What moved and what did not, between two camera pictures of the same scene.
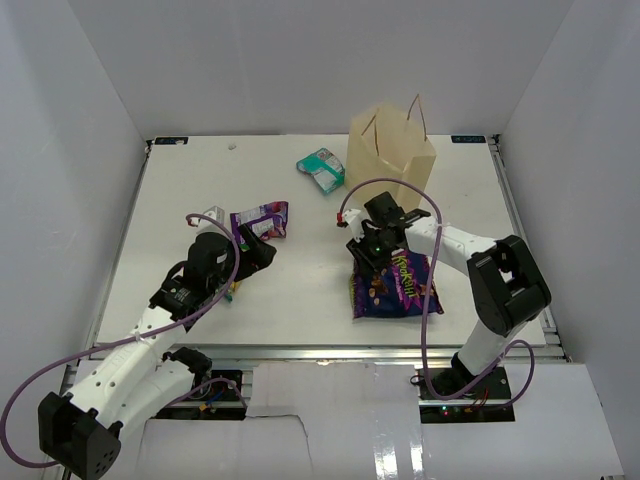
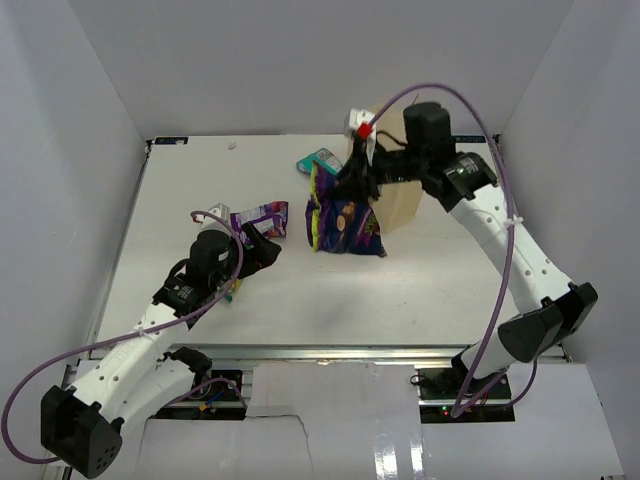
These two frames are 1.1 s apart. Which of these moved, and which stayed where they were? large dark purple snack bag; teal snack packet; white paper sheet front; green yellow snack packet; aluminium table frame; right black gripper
Moved: right black gripper; large dark purple snack bag
Stayed: white paper sheet front; aluminium table frame; green yellow snack packet; teal snack packet
